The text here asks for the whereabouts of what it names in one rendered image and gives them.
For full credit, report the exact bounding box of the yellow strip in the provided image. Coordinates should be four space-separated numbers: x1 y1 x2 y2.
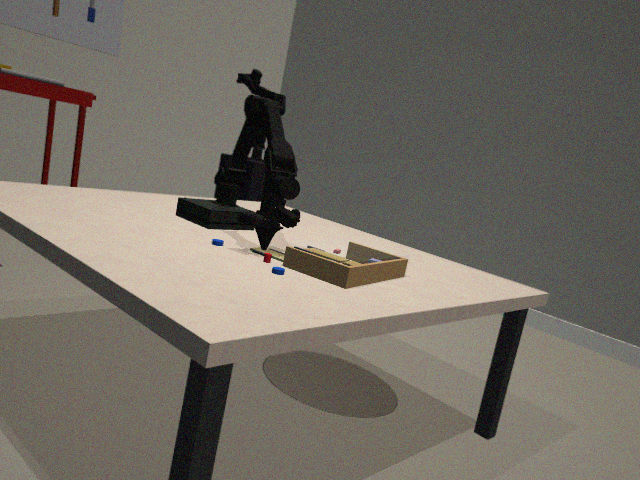
250 247 284 262

